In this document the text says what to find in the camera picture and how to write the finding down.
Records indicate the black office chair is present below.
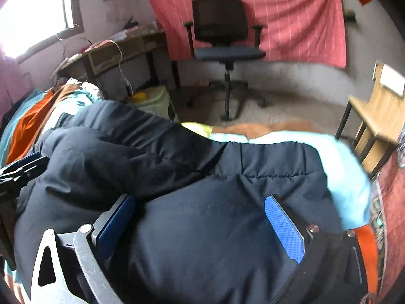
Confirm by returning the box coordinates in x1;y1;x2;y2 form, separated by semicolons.
183;0;267;121

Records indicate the dark navy puffer jacket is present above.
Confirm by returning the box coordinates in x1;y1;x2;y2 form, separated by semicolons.
14;101;342;303

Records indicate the pink checked wall cloth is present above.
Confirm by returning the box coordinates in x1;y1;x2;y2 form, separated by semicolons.
149;0;347;69

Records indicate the wooden chair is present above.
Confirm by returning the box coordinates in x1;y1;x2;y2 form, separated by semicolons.
335;61;404;178

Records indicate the wooden desk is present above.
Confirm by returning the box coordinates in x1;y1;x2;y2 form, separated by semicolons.
56;30;168;86

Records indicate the pink hanging garment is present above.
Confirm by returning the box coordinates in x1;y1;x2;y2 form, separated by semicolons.
0;51;34;117

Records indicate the colourful striped bed quilt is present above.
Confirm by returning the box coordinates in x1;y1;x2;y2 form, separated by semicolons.
1;100;377;303

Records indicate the white charging cable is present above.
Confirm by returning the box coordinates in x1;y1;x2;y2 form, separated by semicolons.
80;39;135;98

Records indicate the yellow-lidded plastic tub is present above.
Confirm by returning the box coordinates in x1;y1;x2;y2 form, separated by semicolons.
126;85;178;122

